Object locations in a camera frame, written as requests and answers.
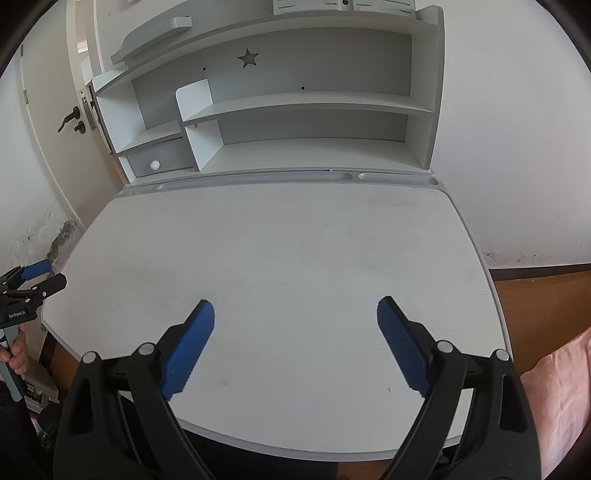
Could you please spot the grey shelf board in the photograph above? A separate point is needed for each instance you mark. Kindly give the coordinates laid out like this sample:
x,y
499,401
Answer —
x,y
152,39

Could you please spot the grey pen tray rail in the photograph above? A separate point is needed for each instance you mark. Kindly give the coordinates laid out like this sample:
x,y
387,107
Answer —
x,y
277,179

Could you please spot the pink cushion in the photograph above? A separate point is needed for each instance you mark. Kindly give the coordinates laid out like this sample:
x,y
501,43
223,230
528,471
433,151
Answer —
x,y
558,392

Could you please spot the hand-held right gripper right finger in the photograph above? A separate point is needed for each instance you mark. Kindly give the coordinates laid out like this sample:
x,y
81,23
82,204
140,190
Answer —
x,y
401,346

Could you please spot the white door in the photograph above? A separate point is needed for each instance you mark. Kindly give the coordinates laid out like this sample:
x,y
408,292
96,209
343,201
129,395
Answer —
x,y
51,92

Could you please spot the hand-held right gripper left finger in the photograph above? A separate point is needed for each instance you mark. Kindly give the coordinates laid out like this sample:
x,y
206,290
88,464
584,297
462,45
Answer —
x,y
194,341

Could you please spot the grey case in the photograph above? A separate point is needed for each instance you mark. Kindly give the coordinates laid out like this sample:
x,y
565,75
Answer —
x,y
39,397

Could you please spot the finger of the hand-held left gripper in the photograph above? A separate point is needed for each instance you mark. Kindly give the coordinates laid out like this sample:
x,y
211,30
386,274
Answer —
x,y
34,270
48,287

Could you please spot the white drawer knob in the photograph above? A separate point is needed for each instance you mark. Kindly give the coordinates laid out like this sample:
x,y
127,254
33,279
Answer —
x,y
154,165

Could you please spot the person's left hand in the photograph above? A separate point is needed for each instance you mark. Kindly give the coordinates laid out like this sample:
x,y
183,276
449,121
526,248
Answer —
x,y
19,360

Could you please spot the white desk shelf unit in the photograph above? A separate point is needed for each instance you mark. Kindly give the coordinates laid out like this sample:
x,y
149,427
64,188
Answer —
x,y
323,69

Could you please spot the metal door lock plate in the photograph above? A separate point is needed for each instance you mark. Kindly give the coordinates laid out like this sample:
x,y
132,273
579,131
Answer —
x,y
87,110

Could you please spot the grey drawer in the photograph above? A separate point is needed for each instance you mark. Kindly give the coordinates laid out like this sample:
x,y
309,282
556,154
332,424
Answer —
x,y
166,159

